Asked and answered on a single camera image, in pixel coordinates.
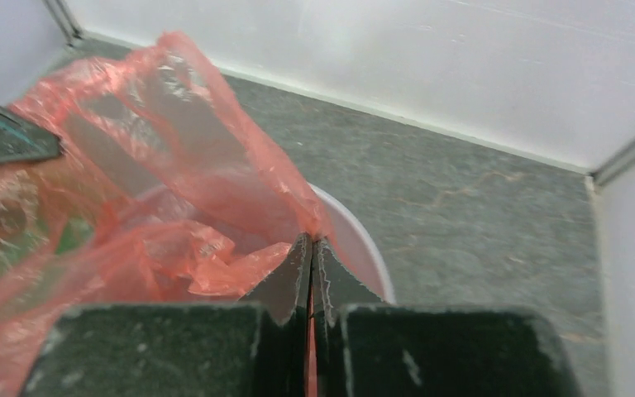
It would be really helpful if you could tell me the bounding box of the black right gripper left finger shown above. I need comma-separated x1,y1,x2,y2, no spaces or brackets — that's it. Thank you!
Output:
19,234,313,396

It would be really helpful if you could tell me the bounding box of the red plastic trash bag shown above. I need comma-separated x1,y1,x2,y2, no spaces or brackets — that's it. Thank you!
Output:
0,32,333,396

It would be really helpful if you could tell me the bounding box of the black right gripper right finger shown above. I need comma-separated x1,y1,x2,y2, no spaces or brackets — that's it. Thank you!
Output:
313,239,581,396

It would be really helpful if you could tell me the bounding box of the grey plastic trash bin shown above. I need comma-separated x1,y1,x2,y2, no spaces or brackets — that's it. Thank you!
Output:
131,182,397,306

